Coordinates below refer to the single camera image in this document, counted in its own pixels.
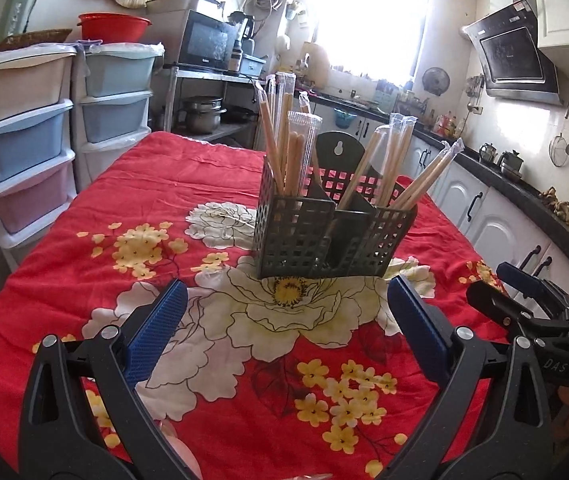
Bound large steel kettle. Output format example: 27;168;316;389
497;150;524;181

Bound black range hood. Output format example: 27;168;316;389
461;0;565;107

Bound grey-blue plastic drawer tower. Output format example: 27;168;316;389
75;41;165;191

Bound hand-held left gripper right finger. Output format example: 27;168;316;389
379;275;569;480

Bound green plastic utensil holder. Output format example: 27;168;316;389
253;131;418;281

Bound red floral blanket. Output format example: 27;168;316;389
0;130;510;480

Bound ginger root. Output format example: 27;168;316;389
539;186;569;241

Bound kitchen window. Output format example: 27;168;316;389
311;0;432;86

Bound small wall fan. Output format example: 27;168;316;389
422;67;450;97

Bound black wok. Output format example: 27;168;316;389
222;105;260;123

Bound pink and blue drawer tower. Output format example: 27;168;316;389
0;42;78;251

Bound white lower cabinets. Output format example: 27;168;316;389
309;100;569;291

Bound beige jug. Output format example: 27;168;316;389
298;41;331;83

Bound steel cooking pot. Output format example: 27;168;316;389
183;96;228;134

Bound black blender jug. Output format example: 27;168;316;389
228;11;256;43

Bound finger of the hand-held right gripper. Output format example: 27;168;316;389
497;261;569;317
467;281;545;338

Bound group of chopsticks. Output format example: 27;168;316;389
254;71;465;241

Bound red plastic basin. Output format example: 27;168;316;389
77;12;152;43

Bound blue-grey plastic box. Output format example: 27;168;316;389
240;53;268;78

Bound black countertop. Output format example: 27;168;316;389
309;89;569;261

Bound black microwave oven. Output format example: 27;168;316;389
147;9;239;71

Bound wall-mounted cup holder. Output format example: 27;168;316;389
284;1;310;26

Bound brown wicker basket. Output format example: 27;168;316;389
0;28;74;53

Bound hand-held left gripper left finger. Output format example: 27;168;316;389
17;279;200;480

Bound green hanging pouch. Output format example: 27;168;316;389
0;0;36;48

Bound metal shelf rack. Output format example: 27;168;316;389
162;62;268;148

